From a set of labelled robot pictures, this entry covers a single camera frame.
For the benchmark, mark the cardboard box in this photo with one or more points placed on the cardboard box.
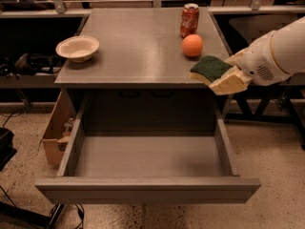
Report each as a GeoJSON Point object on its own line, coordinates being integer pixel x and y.
{"type": "Point", "coordinates": [52, 142]}

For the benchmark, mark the grey open top drawer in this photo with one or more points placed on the grey open top drawer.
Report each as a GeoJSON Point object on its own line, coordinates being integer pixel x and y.
{"type": "Point", "coordinates": [148, 148]}

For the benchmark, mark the white bowl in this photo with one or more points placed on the white bowl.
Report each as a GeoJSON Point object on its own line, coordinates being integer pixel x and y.
{"type": "Point", "coordinates": [78, 48]}

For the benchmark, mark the orange fruit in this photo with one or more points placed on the orange fruit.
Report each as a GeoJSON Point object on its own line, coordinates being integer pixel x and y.
{"type": "Point", "coordinates": [192, 45]}

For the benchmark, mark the grey cabinet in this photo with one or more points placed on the grey cabinet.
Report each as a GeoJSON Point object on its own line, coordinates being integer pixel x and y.
{"type": "Point", "coordinates": [138, 83]}

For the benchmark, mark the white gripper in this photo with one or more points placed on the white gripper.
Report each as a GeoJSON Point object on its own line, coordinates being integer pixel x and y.
{"type": "Point", "coordinates": [257, 62]}

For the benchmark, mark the green and yellow sponge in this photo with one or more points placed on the green and yellow sponge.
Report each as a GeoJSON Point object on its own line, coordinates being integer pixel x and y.
{"type": "Point", "coordinates": [208, 69]}

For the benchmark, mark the black headset on shelf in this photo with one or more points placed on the black headset on shelf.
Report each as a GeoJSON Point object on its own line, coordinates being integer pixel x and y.
{"type": "Point", "coordinates": [29, 64]}

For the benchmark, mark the red soda can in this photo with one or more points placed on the red soda can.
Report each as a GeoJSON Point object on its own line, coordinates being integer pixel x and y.
{"type": "Point", "coordinates": [189, 19]}

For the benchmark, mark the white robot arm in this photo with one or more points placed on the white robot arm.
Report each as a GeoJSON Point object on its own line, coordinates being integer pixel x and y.
{"type": "Point", "coordinates": [289, 47]}

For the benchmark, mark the black case on floor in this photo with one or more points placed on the black case on floor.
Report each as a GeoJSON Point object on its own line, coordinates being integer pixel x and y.
{"type": "Point", "coordinates": [7, 151]}

